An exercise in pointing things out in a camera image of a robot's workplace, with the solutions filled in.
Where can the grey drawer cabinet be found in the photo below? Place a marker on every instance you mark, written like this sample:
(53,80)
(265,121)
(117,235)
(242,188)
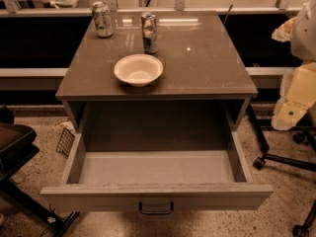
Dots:
(196,59)

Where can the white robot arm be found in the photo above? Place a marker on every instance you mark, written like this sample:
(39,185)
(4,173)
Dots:
(303,36)

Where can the open top drawer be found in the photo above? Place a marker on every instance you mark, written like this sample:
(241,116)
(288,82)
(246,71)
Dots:
(184,152)

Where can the green white soda can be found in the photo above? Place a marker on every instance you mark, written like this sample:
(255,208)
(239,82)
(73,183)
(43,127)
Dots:
(102,19)

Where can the wire mesh basket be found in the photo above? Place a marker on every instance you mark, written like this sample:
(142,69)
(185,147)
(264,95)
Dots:
(65,142)

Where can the white bowl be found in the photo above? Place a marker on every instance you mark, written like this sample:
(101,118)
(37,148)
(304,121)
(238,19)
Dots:
(138,70)

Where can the black office chair base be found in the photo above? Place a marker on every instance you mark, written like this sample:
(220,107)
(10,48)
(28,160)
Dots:
(299,137)

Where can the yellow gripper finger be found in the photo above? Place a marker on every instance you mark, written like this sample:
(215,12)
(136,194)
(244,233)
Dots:
(297,96)
(283,32)

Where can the black drawer handle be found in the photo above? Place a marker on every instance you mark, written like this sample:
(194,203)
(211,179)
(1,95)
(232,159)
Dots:
(156,209)

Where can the redbull can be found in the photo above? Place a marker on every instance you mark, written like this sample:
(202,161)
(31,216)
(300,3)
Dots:
(149,32)

